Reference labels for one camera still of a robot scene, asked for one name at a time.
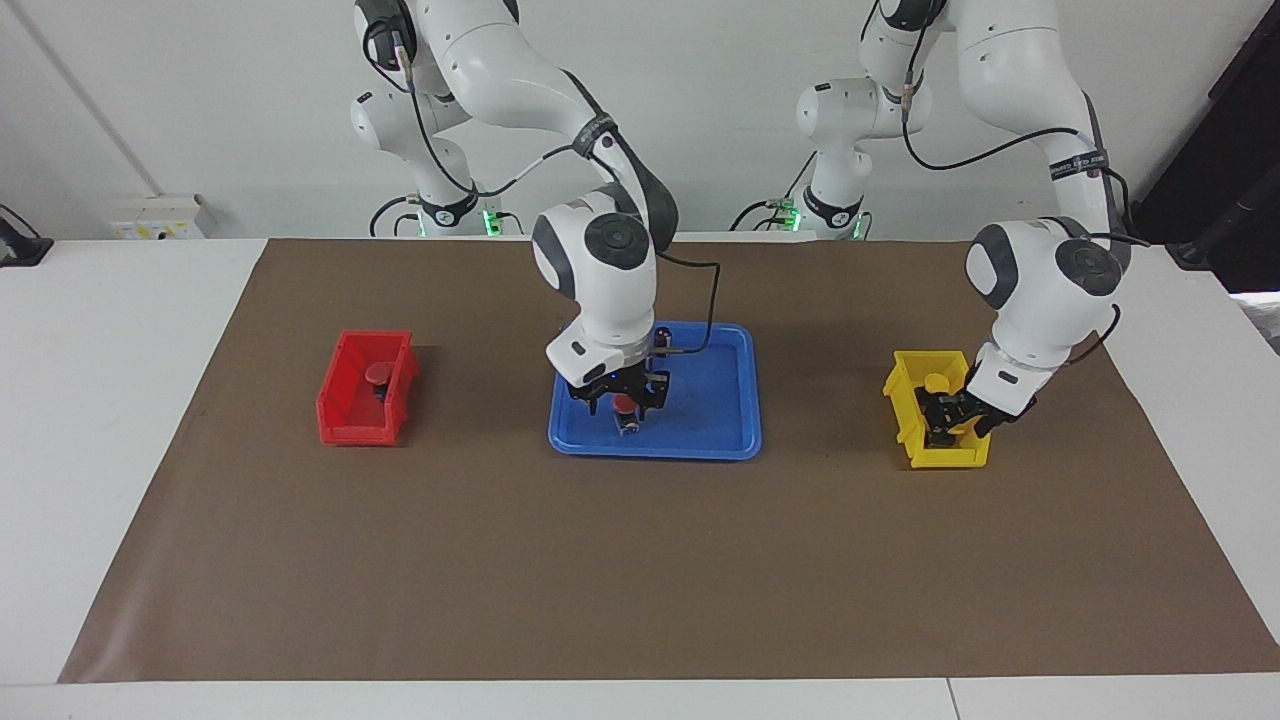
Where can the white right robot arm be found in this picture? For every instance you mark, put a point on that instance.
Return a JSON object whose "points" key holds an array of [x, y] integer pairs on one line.
{"points": [[500, 70]]}

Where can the white wall socket box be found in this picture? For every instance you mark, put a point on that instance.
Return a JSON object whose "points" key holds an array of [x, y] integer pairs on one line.
{"points": [[160, 218]]}

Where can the black cylindrical capacitor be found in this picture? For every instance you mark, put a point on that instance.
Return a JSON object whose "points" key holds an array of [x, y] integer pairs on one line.
{"points": [[662, 335]]}

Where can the yellow push button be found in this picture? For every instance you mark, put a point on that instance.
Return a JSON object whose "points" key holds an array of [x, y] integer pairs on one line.
{"points": [[945, 428], [935, 383]]}

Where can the black device at table edge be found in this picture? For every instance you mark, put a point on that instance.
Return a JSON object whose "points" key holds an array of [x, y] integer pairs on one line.
{"points": [[20, 245]]}

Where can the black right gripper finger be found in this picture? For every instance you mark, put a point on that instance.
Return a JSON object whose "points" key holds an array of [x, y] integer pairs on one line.
{"points": [[593, 402], [657, 392]]}

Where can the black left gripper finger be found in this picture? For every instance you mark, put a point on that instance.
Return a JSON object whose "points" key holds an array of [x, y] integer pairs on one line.
{"points": [[948, 403], [955, 434]]}

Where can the blue plastic tray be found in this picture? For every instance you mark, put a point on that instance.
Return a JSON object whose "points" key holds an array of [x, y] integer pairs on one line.
{"points": [[710, 410]]}

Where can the brown table mat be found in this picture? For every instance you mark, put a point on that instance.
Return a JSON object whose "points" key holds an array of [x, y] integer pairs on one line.
{"points": [[640, 560]]}

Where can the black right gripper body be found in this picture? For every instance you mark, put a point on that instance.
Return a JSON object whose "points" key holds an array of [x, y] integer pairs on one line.
{"points": [[620, 378]]}

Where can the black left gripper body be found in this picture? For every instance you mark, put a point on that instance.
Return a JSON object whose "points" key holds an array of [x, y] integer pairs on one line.
{"points": [[995, 412]]}

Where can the red push button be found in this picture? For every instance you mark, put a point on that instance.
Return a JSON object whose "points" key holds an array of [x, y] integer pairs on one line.
{"points": [[378, 374], [625, 404]]}

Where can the yellow plastic bin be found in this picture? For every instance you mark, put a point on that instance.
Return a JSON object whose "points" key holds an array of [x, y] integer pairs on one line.
{"points": [[905, 385]]}

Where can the dark background equipment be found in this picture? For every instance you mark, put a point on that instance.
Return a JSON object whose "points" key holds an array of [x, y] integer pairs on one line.
{"points": [[1215, 150]]}

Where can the red plastic bin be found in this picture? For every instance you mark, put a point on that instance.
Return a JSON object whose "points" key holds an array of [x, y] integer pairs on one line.
{"points": [[335, 415]]}

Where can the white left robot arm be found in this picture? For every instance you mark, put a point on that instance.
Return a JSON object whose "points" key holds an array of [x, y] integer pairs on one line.
{"points": [[1020, 80]]}

